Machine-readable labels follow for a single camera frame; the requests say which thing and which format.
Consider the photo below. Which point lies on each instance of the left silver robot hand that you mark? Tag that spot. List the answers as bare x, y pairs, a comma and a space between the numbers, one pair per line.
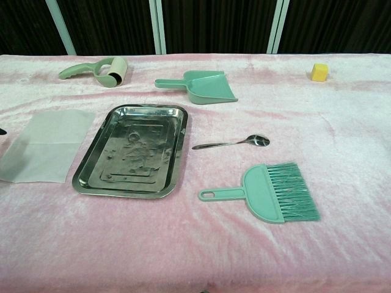
2, 132

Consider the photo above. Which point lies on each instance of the white paper sheet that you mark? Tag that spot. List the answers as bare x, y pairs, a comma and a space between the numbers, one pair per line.
49, 146

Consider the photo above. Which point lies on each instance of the silver metal tray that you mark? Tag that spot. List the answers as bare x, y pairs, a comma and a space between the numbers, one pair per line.
134, 152

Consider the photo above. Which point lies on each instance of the green lint roller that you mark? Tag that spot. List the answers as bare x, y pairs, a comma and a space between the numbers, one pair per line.
114, 73

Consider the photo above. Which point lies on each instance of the green dustpan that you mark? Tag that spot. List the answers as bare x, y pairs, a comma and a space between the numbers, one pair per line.
210, 87

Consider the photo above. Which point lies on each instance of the pink plush table cloth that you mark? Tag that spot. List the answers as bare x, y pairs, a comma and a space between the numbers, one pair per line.
195, 238

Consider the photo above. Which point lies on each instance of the metal spoon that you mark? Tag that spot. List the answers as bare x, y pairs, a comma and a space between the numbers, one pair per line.
258, 140

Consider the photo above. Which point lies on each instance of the green hand brush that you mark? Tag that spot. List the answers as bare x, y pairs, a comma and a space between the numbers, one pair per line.
262, 192

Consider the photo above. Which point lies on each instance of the yellow cube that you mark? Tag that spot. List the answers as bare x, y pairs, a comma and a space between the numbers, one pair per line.
319, 72

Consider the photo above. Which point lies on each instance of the white partition post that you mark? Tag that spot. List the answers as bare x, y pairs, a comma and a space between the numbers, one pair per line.
61, 27
158, 27
276, 27

